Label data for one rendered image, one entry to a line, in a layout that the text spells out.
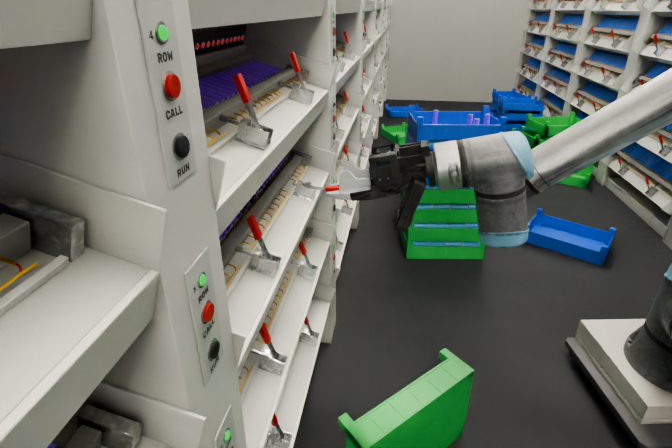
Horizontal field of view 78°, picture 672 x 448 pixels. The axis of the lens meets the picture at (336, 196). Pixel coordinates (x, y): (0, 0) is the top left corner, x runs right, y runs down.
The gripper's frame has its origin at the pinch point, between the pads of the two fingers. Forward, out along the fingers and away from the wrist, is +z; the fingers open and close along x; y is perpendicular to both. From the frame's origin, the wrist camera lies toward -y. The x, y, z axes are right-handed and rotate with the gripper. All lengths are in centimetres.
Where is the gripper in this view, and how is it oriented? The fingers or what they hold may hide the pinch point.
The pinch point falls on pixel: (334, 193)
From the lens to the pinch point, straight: 84.7
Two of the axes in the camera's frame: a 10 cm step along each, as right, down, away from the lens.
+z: -9.6, 1.4, 2.3
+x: -1.6, 4.1, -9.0
